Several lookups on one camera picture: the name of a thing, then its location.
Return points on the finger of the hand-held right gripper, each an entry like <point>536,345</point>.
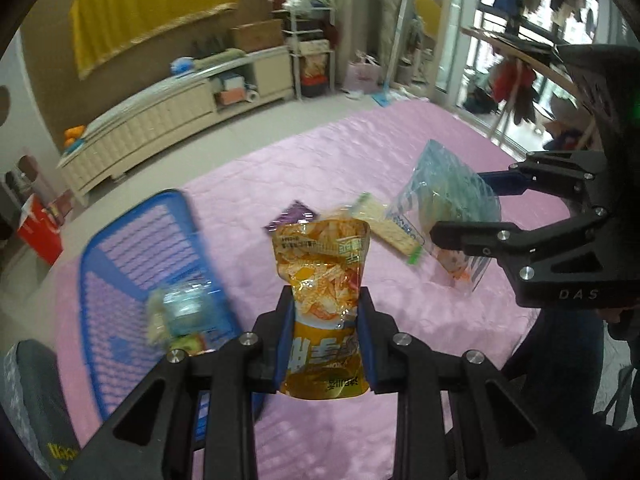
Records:
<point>500,182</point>
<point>475,240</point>

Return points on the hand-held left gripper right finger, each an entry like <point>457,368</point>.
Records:
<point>367,345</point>

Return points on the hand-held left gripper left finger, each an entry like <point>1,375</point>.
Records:
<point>285,345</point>

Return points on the clear blue striped snack bag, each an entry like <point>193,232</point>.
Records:
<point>440,190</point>

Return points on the yellow snack packet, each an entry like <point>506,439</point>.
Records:
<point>320,270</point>

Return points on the pale cracker packet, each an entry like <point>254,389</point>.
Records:
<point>390,227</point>

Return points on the light blue snack packet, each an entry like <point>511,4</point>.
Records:
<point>187,305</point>

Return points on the purple snack packet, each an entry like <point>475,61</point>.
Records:
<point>292,215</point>

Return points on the blue plastic basket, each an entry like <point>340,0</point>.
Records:
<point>180,205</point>

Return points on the red garment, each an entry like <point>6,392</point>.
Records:
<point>510,80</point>

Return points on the wooden rack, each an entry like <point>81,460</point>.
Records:
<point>500,42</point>

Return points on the arched floor mirror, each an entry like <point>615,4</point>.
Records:
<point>425,50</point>

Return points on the pink quilted blanket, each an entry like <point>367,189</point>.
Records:
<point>325,160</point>

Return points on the pink gift bag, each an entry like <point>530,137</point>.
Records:
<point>364,75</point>

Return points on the patterned beige curtain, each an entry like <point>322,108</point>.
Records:
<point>390,20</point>

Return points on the orange printed bag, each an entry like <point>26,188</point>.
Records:
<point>315,67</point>

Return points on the white metal rack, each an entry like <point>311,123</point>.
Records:
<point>298,55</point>

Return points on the white paper roll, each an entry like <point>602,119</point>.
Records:
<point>253,95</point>

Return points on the orange box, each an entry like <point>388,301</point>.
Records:
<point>232,96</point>

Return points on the cream TV cabinet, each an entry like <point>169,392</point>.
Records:
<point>165,110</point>

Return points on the red paper bag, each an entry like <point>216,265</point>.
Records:
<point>42,235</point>

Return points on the pale blue box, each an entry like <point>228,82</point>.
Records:
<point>234,81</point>

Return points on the brown cardboard box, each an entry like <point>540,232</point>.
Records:
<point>257,35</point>

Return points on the blue plate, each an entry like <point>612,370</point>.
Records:
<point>75,145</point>

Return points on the green folded cloth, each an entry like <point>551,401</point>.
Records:
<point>220,57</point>

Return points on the pile of oranges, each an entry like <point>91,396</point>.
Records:
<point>74,133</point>

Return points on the blue tissue box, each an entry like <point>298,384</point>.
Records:
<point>182,64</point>

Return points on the black router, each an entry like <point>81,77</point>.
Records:
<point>210,47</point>

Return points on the yellow cloth cover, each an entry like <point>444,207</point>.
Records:
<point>150,5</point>

